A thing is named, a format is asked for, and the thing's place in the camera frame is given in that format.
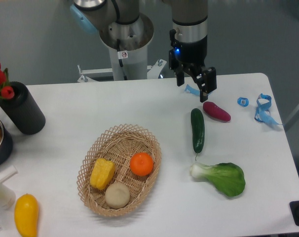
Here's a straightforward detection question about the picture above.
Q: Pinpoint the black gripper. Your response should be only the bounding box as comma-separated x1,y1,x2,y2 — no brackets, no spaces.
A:
169,29,217,103

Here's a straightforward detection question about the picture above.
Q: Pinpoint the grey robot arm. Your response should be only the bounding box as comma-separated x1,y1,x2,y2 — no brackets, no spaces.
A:
70,0,217,102

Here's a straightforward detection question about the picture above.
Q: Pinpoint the woven wicker basket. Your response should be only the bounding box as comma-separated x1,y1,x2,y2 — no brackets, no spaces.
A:
77,124,161,217

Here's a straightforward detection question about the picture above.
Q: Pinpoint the yellow bell pepper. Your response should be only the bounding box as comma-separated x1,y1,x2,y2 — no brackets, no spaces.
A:
90,158,115,190

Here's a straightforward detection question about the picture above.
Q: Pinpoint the light blue strip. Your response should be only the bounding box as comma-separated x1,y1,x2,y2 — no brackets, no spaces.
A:
184,84,200,96

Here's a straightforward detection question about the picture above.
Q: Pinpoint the purple sweet potato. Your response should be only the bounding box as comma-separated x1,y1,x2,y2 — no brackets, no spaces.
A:
203,102,231,122

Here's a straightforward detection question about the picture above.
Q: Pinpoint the dark green cucumber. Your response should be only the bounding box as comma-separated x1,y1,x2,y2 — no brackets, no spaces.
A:
190,108,205,154

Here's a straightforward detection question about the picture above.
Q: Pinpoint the orange tangerine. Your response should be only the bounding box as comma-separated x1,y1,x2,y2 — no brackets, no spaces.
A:
130,153,154,176

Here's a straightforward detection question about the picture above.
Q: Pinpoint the green bok choy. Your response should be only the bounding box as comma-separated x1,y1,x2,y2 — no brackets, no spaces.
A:
189,162,246,197

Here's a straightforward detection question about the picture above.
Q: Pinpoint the beige round bun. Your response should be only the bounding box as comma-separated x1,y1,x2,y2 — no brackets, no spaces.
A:
105,183,130,209

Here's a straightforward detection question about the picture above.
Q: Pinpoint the black cylindrical vase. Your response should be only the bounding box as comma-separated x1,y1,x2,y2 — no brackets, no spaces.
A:
0,81,46,135

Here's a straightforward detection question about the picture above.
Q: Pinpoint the white small block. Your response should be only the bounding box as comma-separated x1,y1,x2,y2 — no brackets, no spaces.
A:
0,165,18,183

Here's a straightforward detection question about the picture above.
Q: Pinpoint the yellow mango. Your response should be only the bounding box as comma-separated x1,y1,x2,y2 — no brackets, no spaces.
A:
14,194,39,237

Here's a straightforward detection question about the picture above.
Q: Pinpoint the white plastic bottle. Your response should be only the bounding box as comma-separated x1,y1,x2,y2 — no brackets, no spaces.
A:
0,182,16,209

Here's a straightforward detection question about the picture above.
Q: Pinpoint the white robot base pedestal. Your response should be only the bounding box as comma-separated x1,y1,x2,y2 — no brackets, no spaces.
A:
78,13,167,82

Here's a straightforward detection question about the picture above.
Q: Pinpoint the blue wristband strap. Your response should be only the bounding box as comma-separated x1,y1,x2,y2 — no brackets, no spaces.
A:
254,93,283,126

